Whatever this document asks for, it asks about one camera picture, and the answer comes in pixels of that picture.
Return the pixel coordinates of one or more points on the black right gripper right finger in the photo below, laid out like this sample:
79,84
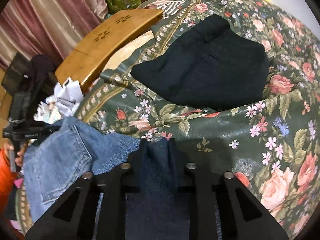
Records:
219,205

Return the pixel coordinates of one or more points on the folded black pants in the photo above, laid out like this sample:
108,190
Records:
208,66

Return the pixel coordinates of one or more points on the person left hand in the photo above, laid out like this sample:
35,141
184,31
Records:
7,147

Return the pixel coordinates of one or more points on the wooden lap desk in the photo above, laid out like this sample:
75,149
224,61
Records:
89,57

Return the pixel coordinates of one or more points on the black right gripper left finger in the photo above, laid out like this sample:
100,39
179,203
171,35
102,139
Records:
94,206

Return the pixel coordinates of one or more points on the blue denim jeans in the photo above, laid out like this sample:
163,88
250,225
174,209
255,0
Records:
53,164

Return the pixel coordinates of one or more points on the orange white patterned cloth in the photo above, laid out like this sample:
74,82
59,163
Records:
169,7

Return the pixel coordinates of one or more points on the orange sleeve forearm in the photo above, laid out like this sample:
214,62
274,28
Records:
7,179

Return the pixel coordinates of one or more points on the red striped curtain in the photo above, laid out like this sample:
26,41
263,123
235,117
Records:
47,27

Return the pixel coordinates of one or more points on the beige pink blanket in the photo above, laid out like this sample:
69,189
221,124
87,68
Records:
124,53

